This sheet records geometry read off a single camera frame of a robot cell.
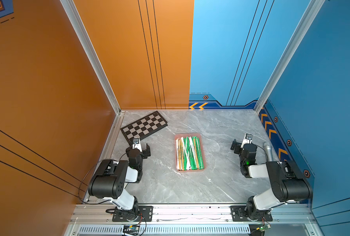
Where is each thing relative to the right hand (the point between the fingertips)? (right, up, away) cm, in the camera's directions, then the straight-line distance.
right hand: (242, 141), depth 93 cm
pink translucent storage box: (-34, -8, +1) cm, 35 cm away
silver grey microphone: (+17, -4, +1) cm, 17 cm away
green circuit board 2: (0, -39, -24) cm, 45 cm away
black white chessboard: (-66, +9, +12) cm, 68 cm away
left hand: (-66, -1, 0) cm, 66 cm away
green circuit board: (-65, -42, -21) cm, 80 cm away
